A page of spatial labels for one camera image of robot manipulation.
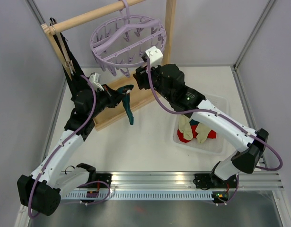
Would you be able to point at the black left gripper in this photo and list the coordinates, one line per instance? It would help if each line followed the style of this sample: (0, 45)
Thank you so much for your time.
(113, 97)

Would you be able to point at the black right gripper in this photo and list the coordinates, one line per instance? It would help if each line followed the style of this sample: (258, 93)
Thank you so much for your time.
(140, 75)

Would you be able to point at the green christmas sock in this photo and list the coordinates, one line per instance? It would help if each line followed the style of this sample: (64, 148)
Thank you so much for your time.
(127, 104)

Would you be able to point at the purple round clip hanger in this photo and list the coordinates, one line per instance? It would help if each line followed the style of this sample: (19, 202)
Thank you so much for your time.
(119, 43)

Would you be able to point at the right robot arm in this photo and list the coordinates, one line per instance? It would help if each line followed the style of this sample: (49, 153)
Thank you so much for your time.
(169, 82)

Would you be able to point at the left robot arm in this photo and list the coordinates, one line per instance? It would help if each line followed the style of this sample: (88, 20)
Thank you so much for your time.
(42, 190)

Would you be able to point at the black shorts on hanger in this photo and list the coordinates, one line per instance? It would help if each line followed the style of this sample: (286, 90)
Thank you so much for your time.
(76, 82)

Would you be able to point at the cream sock left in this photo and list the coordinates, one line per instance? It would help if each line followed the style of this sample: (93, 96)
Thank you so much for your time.
(185, 127)

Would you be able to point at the cream sock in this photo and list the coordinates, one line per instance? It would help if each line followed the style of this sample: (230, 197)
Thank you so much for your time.
(185, 127)
(202, 132)

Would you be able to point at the cream sock right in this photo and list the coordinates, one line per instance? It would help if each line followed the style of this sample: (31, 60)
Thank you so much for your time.
(202, 132)

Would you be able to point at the wooden rack top rod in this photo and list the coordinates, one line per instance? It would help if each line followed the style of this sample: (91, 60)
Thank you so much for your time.
(86, 17)

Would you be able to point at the red sock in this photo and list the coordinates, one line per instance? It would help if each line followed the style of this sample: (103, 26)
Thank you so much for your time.
(212, 134)

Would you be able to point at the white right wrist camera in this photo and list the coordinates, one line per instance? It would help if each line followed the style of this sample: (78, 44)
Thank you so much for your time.
(153, 55)

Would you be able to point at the wooden rack right post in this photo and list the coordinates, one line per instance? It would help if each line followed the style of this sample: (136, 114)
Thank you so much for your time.
(169, 27)

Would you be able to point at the wooden rack post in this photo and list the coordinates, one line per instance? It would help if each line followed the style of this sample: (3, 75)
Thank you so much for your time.
(49, 32)
(169, 27)

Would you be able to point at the wooden rack left post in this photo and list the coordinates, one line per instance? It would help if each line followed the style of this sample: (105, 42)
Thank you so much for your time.
(49, 32)

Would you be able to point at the white slotted cable duct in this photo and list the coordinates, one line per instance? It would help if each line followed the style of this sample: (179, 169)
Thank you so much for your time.
(140, 195)

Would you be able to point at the aluminium mounting rail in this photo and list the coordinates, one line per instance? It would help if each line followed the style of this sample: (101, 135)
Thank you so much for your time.
(258, 180)

